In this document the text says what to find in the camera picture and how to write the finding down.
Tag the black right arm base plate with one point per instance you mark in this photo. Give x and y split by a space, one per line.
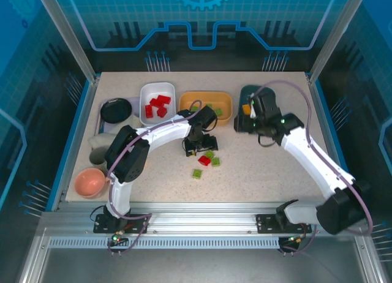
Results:
265 223

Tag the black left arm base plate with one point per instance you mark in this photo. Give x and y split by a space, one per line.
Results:
102 223

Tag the aluminium frame post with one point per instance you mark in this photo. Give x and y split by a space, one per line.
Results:
333 35
70 35

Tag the black round plate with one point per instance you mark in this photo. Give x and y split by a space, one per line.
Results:
115 110

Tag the orange lego brick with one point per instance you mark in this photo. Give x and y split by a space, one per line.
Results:
245 109

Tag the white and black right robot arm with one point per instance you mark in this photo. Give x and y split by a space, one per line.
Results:
309 157

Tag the aluminium front rail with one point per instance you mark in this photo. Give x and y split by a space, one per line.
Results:
199 217

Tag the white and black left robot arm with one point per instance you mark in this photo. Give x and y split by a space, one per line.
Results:
165 136

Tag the orange plastic container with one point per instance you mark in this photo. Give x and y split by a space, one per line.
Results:
186 111

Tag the lavender tray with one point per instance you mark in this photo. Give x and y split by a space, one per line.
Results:
136 103

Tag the grey cup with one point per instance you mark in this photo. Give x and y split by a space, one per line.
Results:
97 157

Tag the dark teal plastic container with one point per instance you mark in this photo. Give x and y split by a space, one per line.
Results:
243 91

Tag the white plastic container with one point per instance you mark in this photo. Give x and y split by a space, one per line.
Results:
147 94

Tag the pink bowl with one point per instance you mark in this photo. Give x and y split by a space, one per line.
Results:
89 182

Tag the red lego brick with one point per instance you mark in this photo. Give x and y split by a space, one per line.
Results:
149 111
162 111
164 99
204 160
154 103

